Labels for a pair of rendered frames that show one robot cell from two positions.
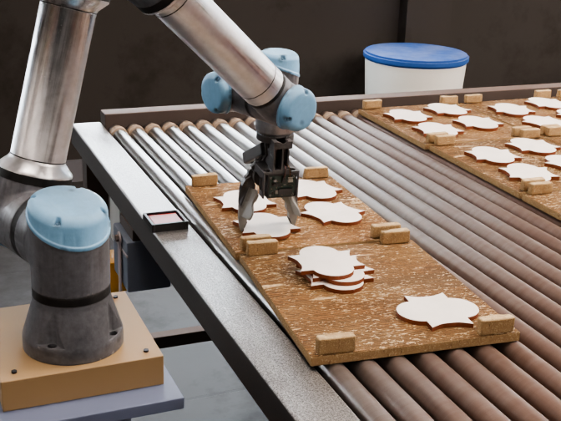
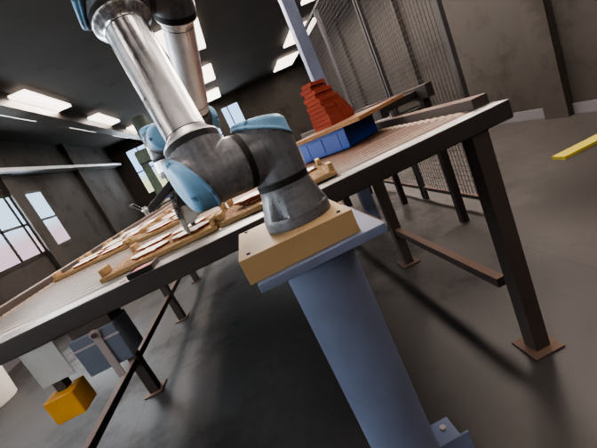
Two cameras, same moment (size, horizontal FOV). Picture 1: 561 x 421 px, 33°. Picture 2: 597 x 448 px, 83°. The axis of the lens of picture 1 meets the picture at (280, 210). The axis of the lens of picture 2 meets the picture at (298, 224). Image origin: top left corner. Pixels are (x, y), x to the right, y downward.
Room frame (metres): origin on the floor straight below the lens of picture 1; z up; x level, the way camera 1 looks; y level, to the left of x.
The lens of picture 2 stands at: (1.06, 1.01, 1.09)
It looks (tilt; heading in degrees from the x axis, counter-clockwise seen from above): 14 degrees down; 289
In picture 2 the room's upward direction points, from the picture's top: 25 degrees counter-clockwise
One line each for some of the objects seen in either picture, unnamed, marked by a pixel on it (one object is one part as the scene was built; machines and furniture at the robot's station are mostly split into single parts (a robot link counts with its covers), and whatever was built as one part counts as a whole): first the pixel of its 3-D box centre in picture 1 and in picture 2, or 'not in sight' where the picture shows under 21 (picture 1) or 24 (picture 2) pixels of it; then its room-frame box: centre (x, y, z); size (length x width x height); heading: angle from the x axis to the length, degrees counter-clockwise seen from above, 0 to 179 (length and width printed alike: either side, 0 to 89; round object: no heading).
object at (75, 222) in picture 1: (67, 238); (265, 148); (1.30, 0.31, 1.09); 0.13 x 0.12 x 0.14; 41
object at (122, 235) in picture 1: (138, 256); (107, 343); (2.01, 0.32, 0.77); 0.14 x 0.11 x 0.18; 23
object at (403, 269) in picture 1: (368, 294); (276, 191); (1.49, -0.16, 0.93); 0.41 x 0.35 x 0.02; 18
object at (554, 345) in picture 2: not in sight; (508, 248); (0.82, -0.20, 0.43); 0.12 x 0.12 x 0.85; 23
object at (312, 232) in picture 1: (288, 213); (172, 240); (1.89, -0.02, 0.93); 0.41 x 0.35 x 0.02; 19
